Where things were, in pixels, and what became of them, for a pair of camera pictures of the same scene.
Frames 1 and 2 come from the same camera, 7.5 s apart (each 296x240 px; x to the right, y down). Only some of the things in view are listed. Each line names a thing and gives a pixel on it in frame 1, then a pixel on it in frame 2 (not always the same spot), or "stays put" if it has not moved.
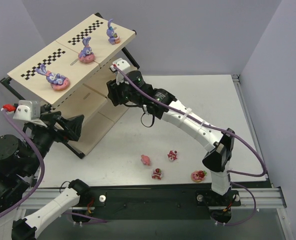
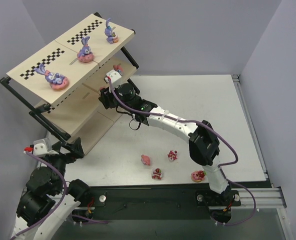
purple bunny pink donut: (58, 82) stays put
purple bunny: (86, 55) stays put
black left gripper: (60, 125) to (63, 149)
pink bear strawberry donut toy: (198, 175) stays put
